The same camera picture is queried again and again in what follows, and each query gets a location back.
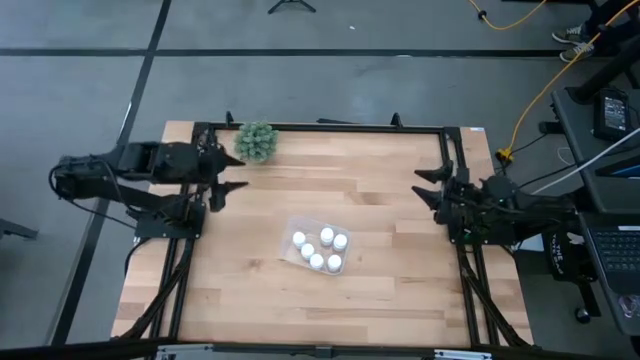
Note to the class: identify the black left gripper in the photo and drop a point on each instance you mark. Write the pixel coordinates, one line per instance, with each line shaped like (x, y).
(210, 167)

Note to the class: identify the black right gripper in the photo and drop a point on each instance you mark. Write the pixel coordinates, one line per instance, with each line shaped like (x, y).
(460, 200)

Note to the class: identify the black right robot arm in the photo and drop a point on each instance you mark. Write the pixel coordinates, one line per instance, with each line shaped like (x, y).
(525, 210)

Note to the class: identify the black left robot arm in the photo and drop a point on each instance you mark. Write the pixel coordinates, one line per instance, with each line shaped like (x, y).
(100, 175)

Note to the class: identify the clear plastic basket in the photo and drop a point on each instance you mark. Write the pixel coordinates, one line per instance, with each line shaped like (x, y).
(312, 227)

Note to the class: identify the green potted plant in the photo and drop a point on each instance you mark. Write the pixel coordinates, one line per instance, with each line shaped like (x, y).
(255, 141)

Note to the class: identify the white paper sheet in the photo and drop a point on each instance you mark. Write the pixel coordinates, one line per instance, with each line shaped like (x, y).
(530, 242)

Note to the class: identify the black bag white lettering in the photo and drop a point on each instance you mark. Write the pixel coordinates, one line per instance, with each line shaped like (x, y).
(562, 260)

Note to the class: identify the black side desk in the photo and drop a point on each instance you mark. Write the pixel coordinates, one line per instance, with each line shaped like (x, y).
(580, 130)

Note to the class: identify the black tripod stand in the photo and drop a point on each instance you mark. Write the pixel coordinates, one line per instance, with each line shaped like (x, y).
(292, 4)

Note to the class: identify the black power adapter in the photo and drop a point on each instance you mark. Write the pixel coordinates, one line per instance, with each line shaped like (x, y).
(611, 115)

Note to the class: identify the dark laptop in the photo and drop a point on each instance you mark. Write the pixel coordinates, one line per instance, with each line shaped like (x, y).
(617, 255)

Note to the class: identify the black caster wheel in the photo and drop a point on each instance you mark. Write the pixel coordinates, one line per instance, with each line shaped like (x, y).
(581, 315)

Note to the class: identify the person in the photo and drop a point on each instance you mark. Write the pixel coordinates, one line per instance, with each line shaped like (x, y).
(570, 35)

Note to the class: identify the black desk leg beam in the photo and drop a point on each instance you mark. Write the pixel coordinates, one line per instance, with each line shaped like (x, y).
(610, 72)

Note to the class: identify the black furniture foot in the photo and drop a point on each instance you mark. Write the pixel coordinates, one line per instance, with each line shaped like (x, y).
(15, 229)

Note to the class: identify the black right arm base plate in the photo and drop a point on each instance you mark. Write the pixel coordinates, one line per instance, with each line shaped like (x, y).
(460, 237)

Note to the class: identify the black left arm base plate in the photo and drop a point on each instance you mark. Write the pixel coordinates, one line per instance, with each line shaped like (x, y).
(150, 227)

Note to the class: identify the black metal table frame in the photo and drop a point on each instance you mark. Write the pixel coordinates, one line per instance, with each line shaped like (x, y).
(325, 128)

